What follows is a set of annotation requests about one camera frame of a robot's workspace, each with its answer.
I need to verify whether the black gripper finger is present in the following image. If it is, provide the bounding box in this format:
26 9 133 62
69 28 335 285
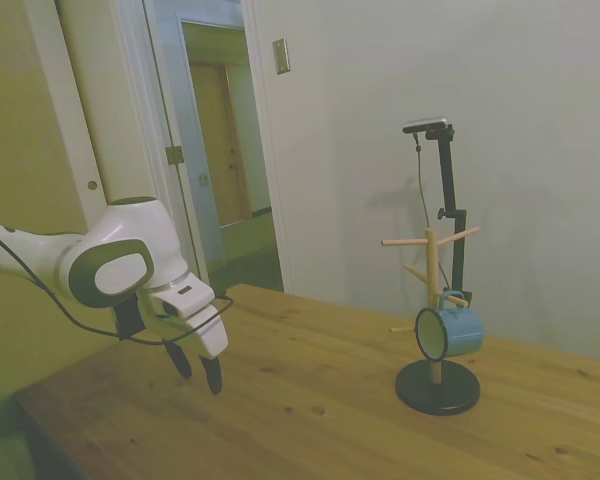
165 339 193 381
198 354 225 397

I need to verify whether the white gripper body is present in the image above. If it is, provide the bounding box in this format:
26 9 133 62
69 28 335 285
147 272 230 360

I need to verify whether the blue enamel mug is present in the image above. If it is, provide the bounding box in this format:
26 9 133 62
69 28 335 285
414 290 486 363

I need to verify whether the brown wooden hallway door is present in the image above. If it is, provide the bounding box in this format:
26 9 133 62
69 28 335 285
188 60 254 229

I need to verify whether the white door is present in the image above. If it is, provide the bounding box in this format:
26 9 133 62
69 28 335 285
142 0 227 284

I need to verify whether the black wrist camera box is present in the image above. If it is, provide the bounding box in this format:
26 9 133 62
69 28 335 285
112 292 147 342

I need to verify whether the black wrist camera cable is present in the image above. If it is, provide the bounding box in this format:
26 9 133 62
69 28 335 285
0 222 235 348

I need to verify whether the thin black camera cable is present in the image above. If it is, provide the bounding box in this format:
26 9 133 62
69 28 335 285
412 131 454 292

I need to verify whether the metal wall switch plate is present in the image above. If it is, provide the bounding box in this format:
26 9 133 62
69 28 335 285
272 37 292 77

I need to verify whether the black camera stand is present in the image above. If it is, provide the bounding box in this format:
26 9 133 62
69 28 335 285
423 125 474 307

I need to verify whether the grey exterior camera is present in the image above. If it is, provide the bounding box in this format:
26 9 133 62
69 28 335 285
402 115 452 136

